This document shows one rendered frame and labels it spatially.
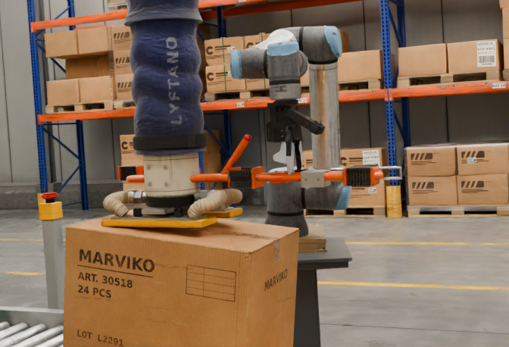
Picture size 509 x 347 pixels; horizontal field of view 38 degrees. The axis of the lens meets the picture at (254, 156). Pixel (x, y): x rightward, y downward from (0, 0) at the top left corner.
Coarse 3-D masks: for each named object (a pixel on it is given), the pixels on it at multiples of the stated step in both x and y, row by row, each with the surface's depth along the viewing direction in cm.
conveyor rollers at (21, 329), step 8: (0, 328) 287; (8, 328) 281; (16, 328) 283; (24, 328) 286; (32, 328) 279; (40, 328) 282; (56, 328) 278; (0, 336) 274; (8, 336) 277; (16, 336) 270; (24, 336) 273; (32, 336) 268; (40, 336) 268; (48, 336) 272; (56, 336) 265; (0, 344) 262; (8, 344) 265; (16, 344) 259; (24, 344) 260; (32, 344) 263; (40, 344) 257; (48, 344) 259; (56, 344) 261
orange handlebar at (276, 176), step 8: (128, 176) 231; (136, 176) 228; (192, 176) 220; (200, 176) 219; (208, 176) 218; (216, 176) 217; (224, 176) 216; (256, 176) 212; (264, 176) 211; (272, 176) 210; (280, 176) 209; (288, 176) 208; (296, 176) 207; (328, 176) 203; (336, 176) 202; (376, 176) 198
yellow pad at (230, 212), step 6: (186, 210) 232; (210, 210) 228; (216, 210) 228; (222, 210) 227; (228, 210) 229; (234, 210) 228; (240, 210) 231; (210, 216) 227; (216, 216) 226; (222, 216) 225; (228, 216) 224; (234, 216) 227
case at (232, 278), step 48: (96, 240) 213; (144, 240) 207; (192, 240) 205; (240, 240) 209; (288, 240) 222; (96, 288) 215; (144, 288) 208; (192, 288) 202; (240, 288) 197; (288, 288) 226; (96, 336) 216; (144, 336) 209; (192, 336) 203; (240, 336) 198; (288, 336) 230
